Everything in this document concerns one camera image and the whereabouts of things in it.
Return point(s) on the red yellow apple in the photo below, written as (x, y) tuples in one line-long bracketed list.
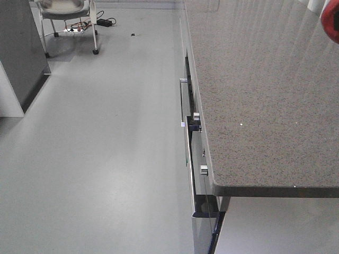
[(329, 20)]

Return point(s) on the silver oven knob far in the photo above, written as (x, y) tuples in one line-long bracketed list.
[(196, 116)]

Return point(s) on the silver oven knob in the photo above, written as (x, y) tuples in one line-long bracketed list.
[(196, 116), (204, 170)]

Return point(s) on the silver oven knob near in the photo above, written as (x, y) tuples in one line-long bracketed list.
[(204, 170)]

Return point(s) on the black glass oven front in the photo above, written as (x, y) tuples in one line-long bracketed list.
[(206, 215)]

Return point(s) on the grey stone counter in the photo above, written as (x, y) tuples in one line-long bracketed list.
[(266, 75)]

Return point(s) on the black power adapter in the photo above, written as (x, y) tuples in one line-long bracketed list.
[(103, 22)]

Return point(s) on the white power strip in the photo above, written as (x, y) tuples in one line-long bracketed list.
[(74, 31)]

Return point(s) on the grey cabinet block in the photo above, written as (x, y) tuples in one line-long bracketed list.
[(24, 66)]

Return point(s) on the white rolling chair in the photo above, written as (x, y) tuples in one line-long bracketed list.
[(66, 10)]

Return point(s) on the silver oven handle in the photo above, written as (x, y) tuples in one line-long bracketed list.
[(182, 80)]

